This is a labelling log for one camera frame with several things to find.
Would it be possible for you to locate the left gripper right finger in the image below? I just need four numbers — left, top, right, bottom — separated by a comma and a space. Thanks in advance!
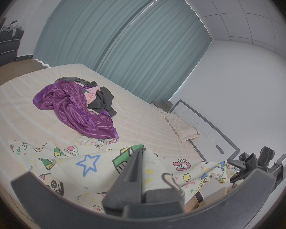
145, 190, 184, 214

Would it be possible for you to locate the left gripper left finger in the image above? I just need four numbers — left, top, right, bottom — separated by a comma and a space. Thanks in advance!
102, 148, 144, 218

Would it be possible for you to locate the white printed pyjama top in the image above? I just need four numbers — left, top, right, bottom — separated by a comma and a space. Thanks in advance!
9, 137, 241, 212

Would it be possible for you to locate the bed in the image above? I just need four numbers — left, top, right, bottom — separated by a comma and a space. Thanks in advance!
0, 63, 240, 214

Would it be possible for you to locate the pile of clothes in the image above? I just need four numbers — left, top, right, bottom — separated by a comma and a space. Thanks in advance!
33, 76, 119, 140

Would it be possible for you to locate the pale pink pillow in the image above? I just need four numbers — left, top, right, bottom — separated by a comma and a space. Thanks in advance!
160, 111, 201, 143

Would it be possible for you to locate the grey bedside table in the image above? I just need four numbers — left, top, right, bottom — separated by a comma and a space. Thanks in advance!
152, 99, 173, 113

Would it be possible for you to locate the dark grey chest of drawers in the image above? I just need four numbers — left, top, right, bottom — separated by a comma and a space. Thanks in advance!
0, 29, 24, 72

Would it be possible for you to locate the grey garment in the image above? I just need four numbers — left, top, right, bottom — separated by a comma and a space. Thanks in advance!
0, 21, 23, 36

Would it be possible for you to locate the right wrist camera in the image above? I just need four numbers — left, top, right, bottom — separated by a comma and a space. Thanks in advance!
239, 152, 257, 170

